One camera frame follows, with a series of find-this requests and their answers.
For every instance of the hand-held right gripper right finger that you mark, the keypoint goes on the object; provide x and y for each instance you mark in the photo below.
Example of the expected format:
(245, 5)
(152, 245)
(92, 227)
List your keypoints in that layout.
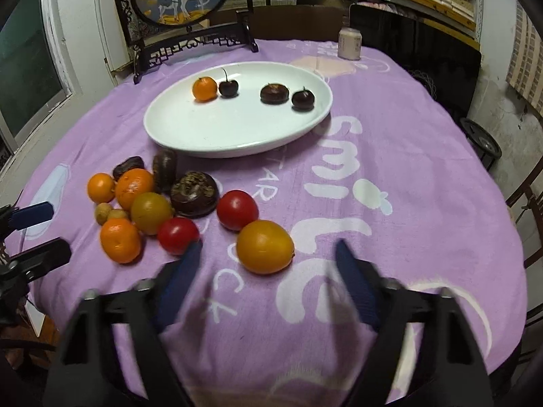
(354, 280)

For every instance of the brick pattern sheet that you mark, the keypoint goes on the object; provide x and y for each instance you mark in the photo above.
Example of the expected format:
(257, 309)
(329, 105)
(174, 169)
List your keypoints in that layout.
(528, 59)

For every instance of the white oval plate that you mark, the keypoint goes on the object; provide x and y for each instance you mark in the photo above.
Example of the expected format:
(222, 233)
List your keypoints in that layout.
(237, 123)

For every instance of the tan longan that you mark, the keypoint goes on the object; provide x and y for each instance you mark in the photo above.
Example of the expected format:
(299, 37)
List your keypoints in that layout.
(103, 213)
(118, 214)

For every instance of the large dark water chestnut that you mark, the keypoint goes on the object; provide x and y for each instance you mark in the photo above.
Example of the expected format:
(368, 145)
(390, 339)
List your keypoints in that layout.
(194, 193)

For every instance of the yellow tomato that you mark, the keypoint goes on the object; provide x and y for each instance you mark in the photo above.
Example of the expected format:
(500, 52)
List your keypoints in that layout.
(151, 213)
(264, 246)

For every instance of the white beverage can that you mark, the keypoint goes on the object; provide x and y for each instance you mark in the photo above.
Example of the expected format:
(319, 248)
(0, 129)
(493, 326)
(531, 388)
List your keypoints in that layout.
(349, 43)

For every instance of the purple printed tablecloth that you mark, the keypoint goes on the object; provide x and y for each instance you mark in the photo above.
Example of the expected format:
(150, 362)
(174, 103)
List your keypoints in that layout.
(382, 157)

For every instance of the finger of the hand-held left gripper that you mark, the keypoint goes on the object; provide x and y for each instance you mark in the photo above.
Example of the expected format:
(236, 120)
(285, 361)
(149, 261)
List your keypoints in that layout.
(42, 254)
(32, 215)

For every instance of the wooden chair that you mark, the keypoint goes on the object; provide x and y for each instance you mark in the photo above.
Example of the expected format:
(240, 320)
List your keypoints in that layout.
(530, 220)

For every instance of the window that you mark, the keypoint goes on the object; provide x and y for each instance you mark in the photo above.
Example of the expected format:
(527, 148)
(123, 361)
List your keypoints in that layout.
(25, 63)

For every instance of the orange tangerine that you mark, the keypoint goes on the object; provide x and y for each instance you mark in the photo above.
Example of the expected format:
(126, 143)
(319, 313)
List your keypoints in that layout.
(134, 186)
(120, 240)
(101, 187)
(205, 88)

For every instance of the round deer picture screen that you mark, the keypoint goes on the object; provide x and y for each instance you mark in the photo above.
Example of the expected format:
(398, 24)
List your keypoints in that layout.
(182, 4)

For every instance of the dark cherry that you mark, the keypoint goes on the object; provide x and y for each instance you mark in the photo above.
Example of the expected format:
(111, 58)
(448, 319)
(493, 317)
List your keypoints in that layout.
(302, 99)
(228, 89)

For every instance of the black board panel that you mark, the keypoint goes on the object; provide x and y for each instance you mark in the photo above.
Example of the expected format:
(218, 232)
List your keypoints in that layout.
(415, 55)

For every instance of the black round stand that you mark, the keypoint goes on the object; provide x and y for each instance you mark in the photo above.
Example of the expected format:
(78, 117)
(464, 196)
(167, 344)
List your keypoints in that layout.
(481, 140)

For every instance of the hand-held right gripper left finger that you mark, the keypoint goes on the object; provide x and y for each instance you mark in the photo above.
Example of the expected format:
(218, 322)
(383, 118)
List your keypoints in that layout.
(180, 280)

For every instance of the red tomato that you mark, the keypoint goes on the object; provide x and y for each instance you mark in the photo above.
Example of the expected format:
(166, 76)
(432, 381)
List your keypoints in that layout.
(178, 235)
(237, 210)

